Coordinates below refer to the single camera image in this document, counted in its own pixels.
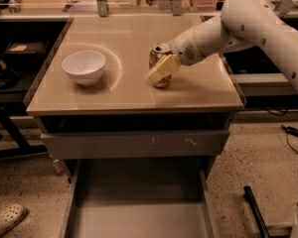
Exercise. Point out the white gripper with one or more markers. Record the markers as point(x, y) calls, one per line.
point(184, 49)

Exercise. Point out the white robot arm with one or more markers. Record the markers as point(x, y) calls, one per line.
point(240, 25)

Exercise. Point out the grey top drawer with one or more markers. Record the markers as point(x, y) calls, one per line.
point(136, 144)

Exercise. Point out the grey drawer cabinet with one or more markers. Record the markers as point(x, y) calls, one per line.
point(199, 97)

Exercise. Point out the open middle drawer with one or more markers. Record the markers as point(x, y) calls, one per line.
point(139, 198)

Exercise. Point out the white bowl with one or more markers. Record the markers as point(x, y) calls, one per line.
point(85, 68)

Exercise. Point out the black power adapter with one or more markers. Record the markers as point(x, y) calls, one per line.
point(290, 130)

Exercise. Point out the black metal bar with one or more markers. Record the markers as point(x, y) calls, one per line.
point(249, 197)

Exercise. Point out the white croc shoe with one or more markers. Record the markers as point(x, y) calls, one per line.
point(11, 216)

